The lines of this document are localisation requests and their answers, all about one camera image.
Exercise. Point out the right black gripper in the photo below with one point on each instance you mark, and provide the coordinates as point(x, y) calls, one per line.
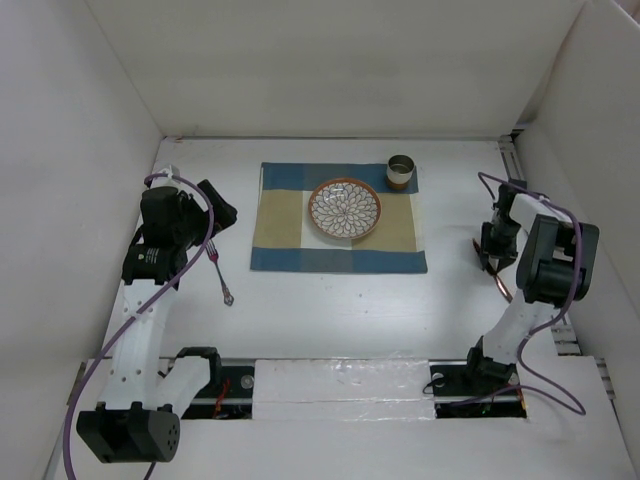
point(506, 254)

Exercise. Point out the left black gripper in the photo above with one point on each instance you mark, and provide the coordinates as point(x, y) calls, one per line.
point(224, 214)

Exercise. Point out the blue beige white cloth napkin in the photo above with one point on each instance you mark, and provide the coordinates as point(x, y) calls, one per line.
point(286, 239)

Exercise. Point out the metal cup with brown base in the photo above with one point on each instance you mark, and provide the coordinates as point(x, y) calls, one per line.
point(399, 172)

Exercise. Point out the orange floral patterned plate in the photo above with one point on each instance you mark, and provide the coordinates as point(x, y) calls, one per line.
point(344, 208)

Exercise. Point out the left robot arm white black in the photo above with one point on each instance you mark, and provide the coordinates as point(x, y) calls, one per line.
point(137, 416)

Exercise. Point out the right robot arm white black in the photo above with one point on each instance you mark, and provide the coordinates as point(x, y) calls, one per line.
point(555, 256)

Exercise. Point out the silver fork with pink neck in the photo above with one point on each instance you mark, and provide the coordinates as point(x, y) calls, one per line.
point(213, 256)

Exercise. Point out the white foam block front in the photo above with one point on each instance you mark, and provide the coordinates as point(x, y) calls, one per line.
point(350, 390)

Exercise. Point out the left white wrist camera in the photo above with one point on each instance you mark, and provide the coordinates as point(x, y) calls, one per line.
point(170, 176)

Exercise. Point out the aluminium rail right side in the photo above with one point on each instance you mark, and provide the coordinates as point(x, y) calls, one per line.
point(564, 335)

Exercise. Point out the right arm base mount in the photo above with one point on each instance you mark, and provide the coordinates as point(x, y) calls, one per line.
point(457, 396)

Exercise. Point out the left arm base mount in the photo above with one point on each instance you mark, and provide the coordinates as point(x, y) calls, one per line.
point(232, 399)

